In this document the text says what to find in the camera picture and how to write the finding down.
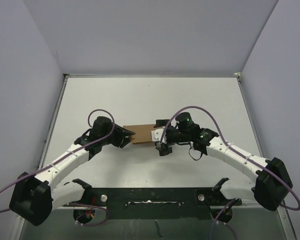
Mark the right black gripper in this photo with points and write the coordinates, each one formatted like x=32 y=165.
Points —
x=164 y=149

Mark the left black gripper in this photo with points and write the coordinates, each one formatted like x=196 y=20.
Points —
x=122 y=136

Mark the brown cardboard paper box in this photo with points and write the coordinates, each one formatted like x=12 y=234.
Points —
x=142 y=133

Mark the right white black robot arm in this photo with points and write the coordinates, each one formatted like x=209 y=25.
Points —
x=269 y=181

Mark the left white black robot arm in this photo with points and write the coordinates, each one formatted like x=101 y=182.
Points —
x=36 y=195

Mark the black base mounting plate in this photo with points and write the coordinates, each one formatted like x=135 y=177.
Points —
x=200 y=203

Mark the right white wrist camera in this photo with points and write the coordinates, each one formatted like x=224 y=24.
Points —
x=158 y=136

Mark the aluminium table frame rail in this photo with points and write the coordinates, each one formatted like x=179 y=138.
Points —
x=19 y=220

